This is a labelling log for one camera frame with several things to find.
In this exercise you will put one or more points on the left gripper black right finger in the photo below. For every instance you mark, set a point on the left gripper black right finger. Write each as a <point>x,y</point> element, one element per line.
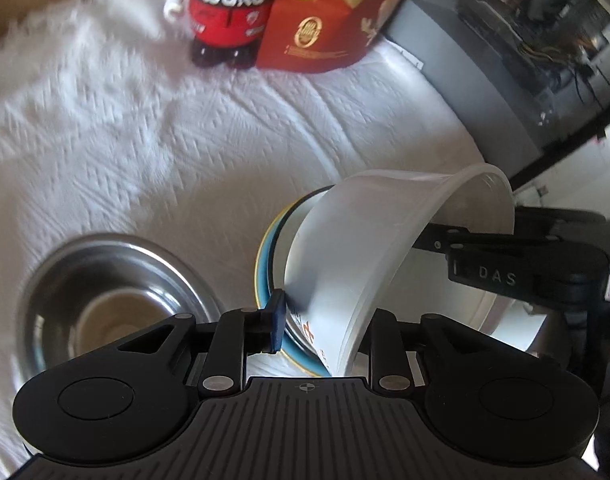
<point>482,398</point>

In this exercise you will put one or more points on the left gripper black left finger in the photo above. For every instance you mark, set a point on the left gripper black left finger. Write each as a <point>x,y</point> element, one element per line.
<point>129,398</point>

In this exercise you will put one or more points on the stainless steel bowl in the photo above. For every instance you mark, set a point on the stainless steel bowl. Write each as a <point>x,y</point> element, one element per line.
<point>98,288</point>

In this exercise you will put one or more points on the blue ceramic bowl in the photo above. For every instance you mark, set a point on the blue ceramic bowl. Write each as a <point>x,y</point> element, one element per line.
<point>279,250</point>

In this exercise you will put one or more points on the white yellow-rimmed bowl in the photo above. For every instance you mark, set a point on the white yellow-rimmed bowl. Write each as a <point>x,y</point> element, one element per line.
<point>306,363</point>

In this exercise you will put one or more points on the red and white tray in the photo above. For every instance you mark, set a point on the red and white tray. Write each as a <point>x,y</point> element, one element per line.
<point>514,322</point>

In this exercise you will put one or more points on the white computer case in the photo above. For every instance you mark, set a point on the white computer case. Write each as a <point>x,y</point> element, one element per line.
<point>529,79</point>

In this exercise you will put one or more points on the white textured tablecloth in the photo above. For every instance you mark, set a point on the white textured tablecloth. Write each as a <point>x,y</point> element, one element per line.
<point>106,126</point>

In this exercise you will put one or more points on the red quail eggs bag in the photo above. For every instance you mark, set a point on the red quail eggs bag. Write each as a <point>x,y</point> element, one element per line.
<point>315,36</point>

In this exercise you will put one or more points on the panda bear figurine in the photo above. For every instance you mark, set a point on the panda bear figurine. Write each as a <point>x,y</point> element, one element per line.
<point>223,31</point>

